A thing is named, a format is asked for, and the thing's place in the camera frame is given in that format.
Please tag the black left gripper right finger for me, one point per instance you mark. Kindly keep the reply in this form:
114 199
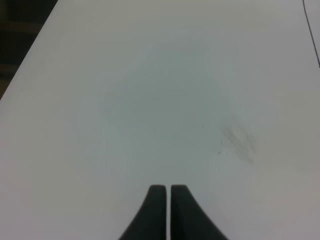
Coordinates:
188 220

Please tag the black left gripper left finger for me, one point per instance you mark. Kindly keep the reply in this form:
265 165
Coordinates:
150 222

